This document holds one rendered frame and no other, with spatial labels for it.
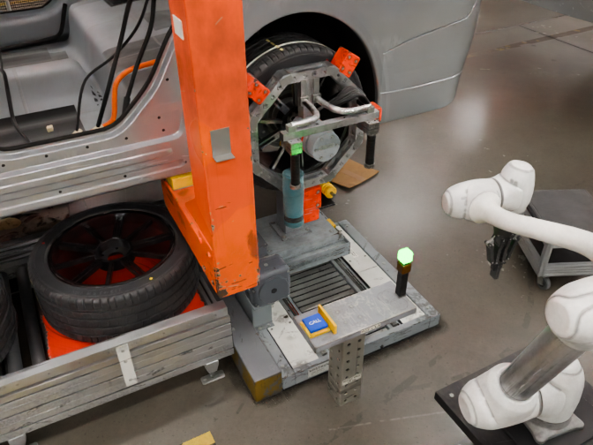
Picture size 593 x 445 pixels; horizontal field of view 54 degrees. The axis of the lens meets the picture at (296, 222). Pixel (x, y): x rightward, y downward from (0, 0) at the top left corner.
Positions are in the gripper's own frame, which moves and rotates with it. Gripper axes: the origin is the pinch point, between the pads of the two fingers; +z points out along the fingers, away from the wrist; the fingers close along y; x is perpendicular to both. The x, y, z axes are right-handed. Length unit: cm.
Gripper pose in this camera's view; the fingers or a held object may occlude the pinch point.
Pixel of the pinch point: (495, 268)
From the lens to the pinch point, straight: 210.4
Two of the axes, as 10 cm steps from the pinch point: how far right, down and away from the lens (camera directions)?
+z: 0.2, 8.1, 5.9
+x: -3.3, -5.5, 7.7
